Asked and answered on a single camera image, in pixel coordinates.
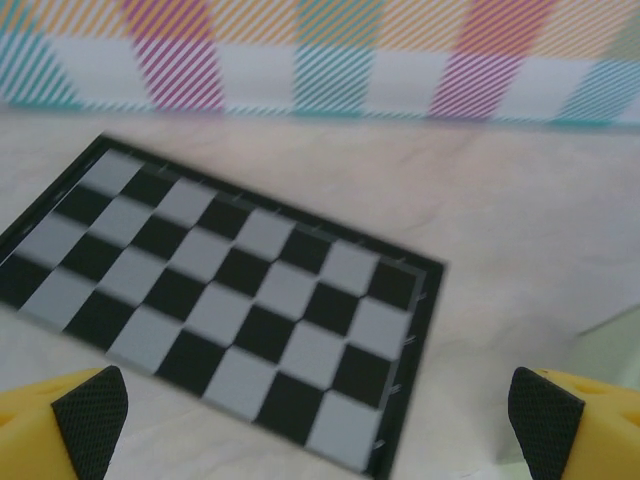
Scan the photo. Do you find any light green paper box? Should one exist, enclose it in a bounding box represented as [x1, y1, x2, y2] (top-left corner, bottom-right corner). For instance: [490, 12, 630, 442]
[499, 303, 640, 480]

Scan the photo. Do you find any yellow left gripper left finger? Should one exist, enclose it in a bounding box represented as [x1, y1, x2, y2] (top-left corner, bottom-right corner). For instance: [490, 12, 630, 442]
[0, 364, 130, 480]

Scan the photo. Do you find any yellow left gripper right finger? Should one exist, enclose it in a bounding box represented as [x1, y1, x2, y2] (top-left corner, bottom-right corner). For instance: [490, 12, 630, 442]
[507, 366, 640, 480]

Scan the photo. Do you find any black and grey chessboard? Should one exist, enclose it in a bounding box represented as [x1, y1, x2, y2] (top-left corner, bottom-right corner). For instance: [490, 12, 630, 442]
[0, 132, 446, 476]

